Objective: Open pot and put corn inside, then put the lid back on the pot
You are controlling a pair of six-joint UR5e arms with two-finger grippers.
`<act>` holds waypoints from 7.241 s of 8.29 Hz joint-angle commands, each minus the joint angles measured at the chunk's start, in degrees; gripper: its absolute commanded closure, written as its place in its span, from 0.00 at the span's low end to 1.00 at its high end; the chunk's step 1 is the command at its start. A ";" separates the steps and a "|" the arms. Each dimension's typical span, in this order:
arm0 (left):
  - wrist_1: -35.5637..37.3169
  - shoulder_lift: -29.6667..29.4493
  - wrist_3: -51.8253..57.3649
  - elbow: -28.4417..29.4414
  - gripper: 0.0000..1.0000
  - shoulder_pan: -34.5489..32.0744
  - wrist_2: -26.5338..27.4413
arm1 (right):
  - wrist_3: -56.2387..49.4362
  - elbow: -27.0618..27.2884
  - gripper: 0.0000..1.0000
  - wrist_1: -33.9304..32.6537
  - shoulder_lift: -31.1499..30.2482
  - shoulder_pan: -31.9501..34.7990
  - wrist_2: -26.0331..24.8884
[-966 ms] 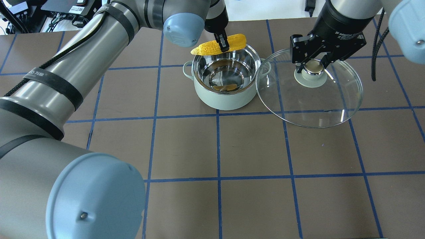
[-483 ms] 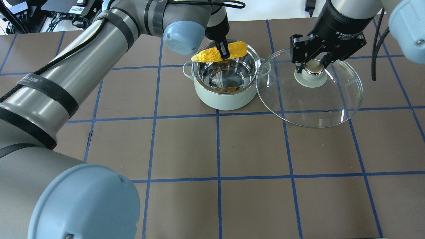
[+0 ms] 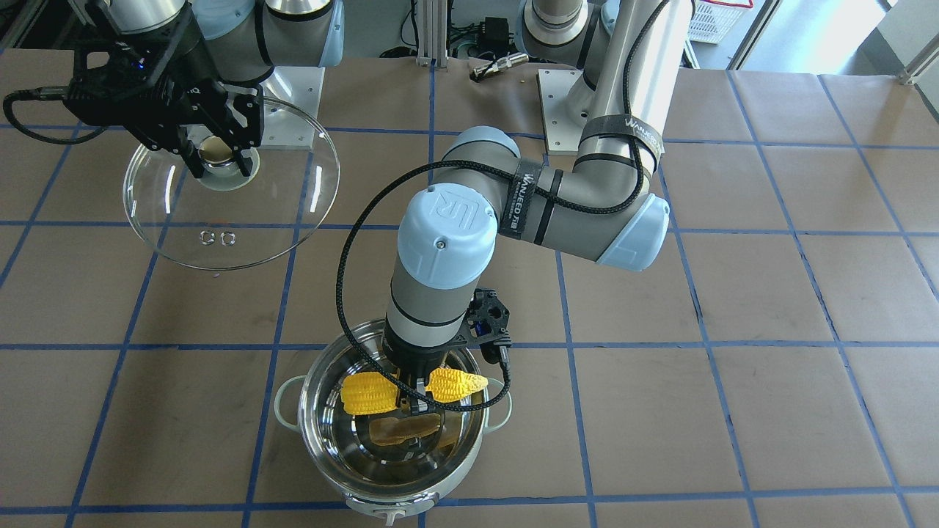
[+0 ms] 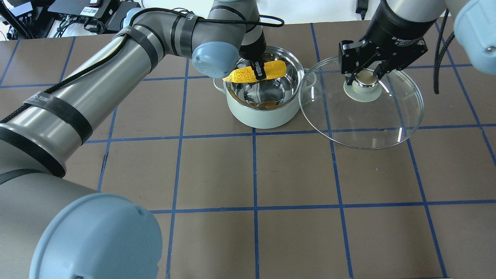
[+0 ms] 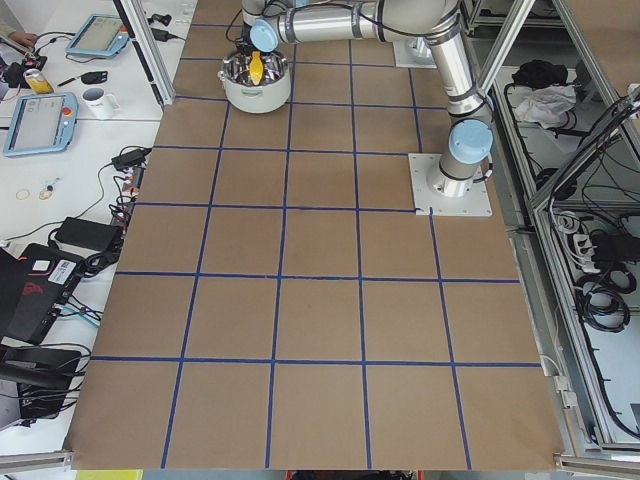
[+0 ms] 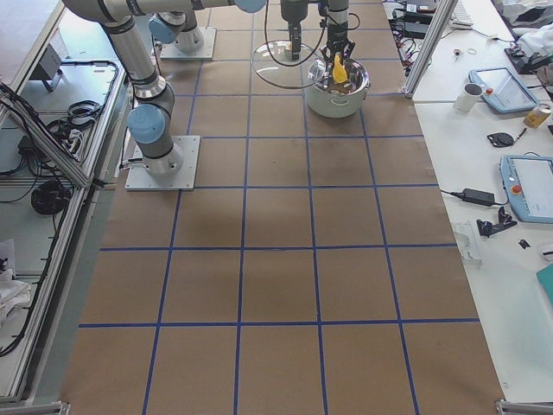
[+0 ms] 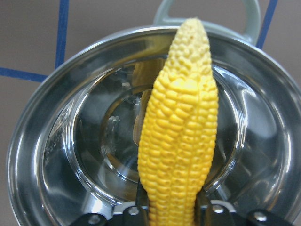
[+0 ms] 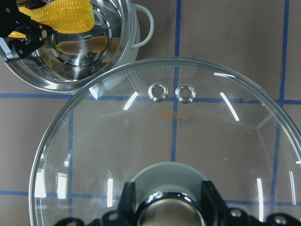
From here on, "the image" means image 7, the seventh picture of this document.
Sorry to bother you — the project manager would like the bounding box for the pale green steel pot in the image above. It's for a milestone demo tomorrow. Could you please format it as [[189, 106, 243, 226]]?
[[7, 0, 301, 226]]

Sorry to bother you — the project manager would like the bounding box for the yellow corn cob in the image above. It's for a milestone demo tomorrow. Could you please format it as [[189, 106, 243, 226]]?
[[138, 18, 218, 226]]

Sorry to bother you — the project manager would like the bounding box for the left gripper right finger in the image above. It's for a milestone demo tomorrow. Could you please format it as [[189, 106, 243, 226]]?
[[195, 188, 293, 226]]

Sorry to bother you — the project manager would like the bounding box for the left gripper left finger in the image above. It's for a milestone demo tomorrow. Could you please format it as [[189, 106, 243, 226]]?
[[71, 182, 149, 226]]

